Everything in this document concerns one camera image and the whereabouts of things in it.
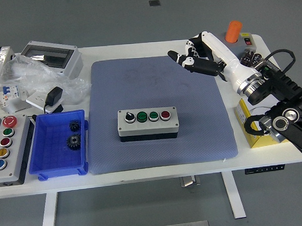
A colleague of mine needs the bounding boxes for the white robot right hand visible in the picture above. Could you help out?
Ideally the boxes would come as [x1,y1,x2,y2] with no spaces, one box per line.
[166,28,263,100]

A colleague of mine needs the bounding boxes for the grey four-button control box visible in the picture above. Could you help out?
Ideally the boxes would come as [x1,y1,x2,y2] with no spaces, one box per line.
[117,106,181,143]

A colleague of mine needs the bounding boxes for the grey five-button control box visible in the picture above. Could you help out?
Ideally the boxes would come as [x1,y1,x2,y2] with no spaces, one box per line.
[0,114,39,187]

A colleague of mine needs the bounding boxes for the orange cylinder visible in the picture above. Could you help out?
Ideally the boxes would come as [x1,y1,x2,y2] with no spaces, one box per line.
[223,19,244,44]

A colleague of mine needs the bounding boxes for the black module with green terminal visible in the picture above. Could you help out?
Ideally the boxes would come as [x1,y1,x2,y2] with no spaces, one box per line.
[255,58,282,74]

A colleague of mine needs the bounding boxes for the yellow white carton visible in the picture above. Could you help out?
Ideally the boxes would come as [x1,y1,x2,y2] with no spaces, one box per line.
[233,94,291,150]

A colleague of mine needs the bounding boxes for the blue-grey textured mat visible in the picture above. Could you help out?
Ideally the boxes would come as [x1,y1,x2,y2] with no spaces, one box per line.
[82,51,240,176]

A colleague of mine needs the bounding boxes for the black table control panel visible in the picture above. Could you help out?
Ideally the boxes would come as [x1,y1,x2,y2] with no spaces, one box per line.
[244,165,285,175]

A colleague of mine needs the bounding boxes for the white table leg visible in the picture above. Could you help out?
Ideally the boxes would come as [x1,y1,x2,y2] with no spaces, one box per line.
[37,192,60,226]
[220,170,247,220]

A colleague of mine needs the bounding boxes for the small black gear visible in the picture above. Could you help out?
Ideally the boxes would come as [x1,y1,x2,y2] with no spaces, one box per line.
[69,120,81,133]

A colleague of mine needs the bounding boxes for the large black gear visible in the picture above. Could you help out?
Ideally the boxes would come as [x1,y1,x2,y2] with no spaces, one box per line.
[66,133,82,151]

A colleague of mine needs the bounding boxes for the black power adapter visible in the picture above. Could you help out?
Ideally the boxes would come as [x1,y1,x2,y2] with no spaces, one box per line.
[41,85,65,115]

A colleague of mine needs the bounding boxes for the blue plastic bin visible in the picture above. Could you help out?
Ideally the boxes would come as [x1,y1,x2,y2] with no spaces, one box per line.
[25,109,92,182]

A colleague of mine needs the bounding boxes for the clear plastic bag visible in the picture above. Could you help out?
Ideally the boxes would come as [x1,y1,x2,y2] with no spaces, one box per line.
[0,50,93,110]

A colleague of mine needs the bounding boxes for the white blue circuit breaker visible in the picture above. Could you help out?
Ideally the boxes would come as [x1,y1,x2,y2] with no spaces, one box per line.
[0,84,22,109]

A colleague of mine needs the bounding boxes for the grey switch box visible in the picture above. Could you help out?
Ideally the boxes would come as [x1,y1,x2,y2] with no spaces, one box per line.
[219,31,258,59]

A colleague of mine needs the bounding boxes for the grey enclosure with clear lid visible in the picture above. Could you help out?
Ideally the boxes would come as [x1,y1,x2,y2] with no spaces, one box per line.
[19,37,85,82]

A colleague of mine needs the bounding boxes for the white wall socket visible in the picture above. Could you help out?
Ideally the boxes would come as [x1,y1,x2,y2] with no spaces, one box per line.
[25,89,58,112]

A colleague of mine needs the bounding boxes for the white metal bracket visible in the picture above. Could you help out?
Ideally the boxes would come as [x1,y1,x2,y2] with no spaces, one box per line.
[5,89,33,114]

